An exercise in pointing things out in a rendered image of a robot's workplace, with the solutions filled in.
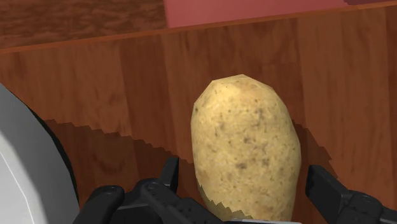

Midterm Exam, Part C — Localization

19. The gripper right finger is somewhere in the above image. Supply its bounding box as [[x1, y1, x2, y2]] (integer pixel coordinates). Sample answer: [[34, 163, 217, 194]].
[[305, 164, 397, 224]]

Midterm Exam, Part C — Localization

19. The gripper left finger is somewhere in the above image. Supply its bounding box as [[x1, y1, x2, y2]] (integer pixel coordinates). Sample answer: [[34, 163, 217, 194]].
[[73, 156, 225, 224]]

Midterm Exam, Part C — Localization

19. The yellow-brown potato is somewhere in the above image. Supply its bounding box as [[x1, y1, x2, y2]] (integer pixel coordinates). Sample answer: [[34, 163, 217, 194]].
[[190, 73, 302, 221]]

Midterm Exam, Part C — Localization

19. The white rounded object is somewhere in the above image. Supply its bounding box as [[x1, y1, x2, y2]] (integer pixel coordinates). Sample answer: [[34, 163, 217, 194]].
[[0, 83, 81, 224]]

